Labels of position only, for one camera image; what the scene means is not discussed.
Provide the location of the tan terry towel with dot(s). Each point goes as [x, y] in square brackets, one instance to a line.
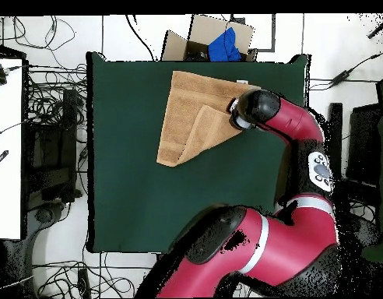
[185, 118]

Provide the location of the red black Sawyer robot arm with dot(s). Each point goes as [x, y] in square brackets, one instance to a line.
[288, 243]

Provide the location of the blue garment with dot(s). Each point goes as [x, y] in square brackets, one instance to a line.
[224, 48]

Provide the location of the open cardboard box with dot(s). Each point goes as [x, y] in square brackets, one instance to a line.
[207, 29]

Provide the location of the black upright stand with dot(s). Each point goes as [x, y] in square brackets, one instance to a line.
[336, 124]

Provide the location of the dark green table cloth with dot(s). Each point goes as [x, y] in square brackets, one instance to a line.
[132, 202]

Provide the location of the black equipment rack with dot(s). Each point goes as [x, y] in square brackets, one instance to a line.
[51, 149]

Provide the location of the black round floor foot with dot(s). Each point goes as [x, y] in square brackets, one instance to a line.
[44, 215]

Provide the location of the white desk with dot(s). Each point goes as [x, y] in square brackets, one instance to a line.
[6, 140]

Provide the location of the black power strip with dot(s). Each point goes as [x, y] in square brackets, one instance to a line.
[84, 283]

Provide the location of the black bar with white print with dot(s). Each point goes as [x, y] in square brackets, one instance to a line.
[0, 159]

